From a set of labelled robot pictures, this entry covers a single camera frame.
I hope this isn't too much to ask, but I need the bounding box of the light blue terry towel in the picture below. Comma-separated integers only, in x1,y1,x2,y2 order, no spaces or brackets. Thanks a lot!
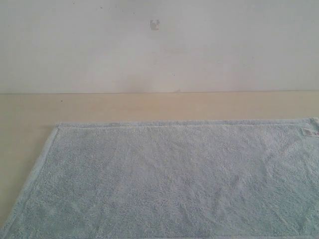
0,118,319,239

